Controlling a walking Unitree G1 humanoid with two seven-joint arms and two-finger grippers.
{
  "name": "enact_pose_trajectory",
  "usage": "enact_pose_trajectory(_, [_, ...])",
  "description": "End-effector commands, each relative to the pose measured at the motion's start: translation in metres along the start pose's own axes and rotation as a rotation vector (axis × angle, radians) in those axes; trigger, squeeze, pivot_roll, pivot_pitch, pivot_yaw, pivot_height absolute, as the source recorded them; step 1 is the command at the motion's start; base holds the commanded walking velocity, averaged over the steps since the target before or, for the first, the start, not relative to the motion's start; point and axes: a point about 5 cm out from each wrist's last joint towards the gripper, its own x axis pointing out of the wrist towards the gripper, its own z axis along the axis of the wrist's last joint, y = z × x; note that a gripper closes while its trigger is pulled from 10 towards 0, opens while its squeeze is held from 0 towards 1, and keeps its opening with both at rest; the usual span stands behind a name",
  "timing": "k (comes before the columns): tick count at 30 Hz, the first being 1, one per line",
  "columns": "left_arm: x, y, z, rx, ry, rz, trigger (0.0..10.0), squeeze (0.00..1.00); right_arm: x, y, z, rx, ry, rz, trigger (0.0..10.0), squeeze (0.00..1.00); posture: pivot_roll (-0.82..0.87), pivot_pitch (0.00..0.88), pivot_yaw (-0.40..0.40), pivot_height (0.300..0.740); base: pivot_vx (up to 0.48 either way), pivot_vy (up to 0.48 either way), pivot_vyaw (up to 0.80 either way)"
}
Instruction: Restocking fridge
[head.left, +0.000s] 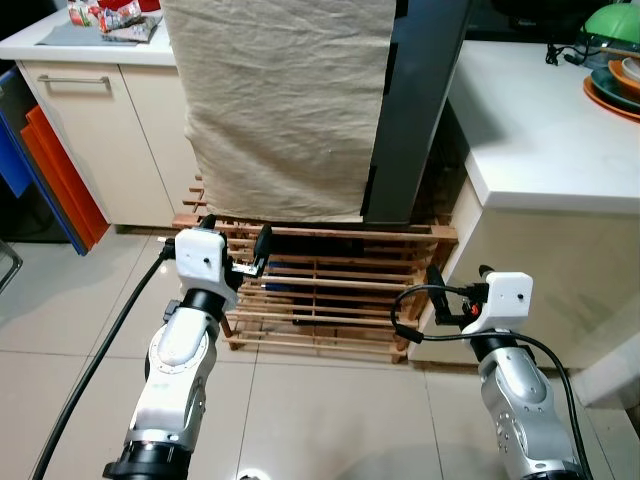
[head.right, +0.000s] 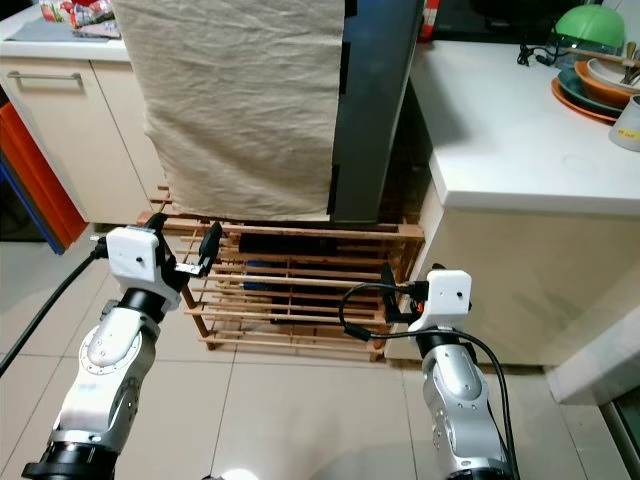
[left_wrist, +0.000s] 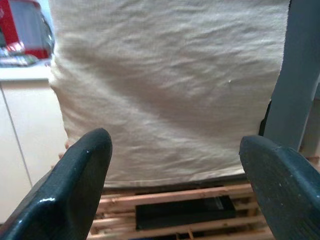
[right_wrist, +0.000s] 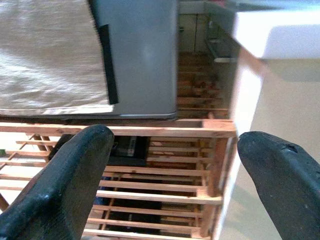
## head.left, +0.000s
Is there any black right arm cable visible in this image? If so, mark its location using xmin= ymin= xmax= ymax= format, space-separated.
xmin=389 ymin=284 xmax=593 ymax=480

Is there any dark grey mini fridge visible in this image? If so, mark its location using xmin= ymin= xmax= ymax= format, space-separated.
xmin=360 ymin=0 xmax=473 ymax=226

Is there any cream kitchen cabinet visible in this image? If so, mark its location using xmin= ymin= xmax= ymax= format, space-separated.
xmin=0 ymin=60 xmax=201 ymax=229

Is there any metal drawer handle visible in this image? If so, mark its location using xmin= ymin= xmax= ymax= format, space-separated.
xmin=37 ymin=74 xmax=112 ymax=93

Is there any orange red board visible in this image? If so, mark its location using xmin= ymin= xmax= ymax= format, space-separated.
xmin=20 ymin=104 xmax=110 ymax=251

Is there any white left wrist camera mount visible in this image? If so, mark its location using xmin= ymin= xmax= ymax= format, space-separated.
xmin=172 ymin=228 xmax=241 ymax=294

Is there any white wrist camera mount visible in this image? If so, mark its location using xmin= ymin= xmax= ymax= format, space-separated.
xmin=172 ymin=228 xmax=241 ymax=294
xmin=465 ymin=272 xmax=534 ymax=337

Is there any dark teal plate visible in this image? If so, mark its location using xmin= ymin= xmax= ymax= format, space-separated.
xmin=589 ymin=66 xmax=640 ymax=109

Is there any wooden slatted rack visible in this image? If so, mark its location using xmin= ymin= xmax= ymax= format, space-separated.
xmin=172 ymin=178 xmax=459 ymax=364

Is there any grey cloth mat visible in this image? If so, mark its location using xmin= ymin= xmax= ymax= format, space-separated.
xmin=40 ymin=18 xmax=161 ymax=49

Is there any metal chair frame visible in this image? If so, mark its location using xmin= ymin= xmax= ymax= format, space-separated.
xmin=0 ymin=240 xmax=24 ymax=297

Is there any orange bowl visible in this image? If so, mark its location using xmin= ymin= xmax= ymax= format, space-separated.
xmin=606 ymin=57 xmax=640 ymax=101

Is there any orange plate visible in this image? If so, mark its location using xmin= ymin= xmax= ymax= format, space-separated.
xmin=583 ymin=75 xmax=640 ymax=124

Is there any pink snack packet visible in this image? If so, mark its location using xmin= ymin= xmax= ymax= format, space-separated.
xmin=100 ymin=0 xmax=146 ymax=29

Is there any green white snack packet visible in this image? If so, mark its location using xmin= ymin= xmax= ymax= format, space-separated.
xmin=100 ymin=20 xmax=161 ymax=43

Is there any blue board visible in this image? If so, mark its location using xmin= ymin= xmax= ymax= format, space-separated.
xmin=0 ymin=68 xmax=89 ymax=257

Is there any beige linen cloth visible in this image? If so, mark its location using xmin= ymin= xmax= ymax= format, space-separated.
xmin=160 ymin=0 xmax=398 ymax=224

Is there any white counter cabinet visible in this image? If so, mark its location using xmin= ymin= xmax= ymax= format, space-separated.
xmin=408 ymin=40 xmax=640 ymax=401

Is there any black cable on counter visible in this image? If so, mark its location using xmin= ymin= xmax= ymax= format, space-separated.
xmin=544 ymin=38 xmax=601 ymax=71

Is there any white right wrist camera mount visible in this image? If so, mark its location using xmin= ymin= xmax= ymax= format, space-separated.
xmin=465 ymin=272 xmax=534 ymax=337

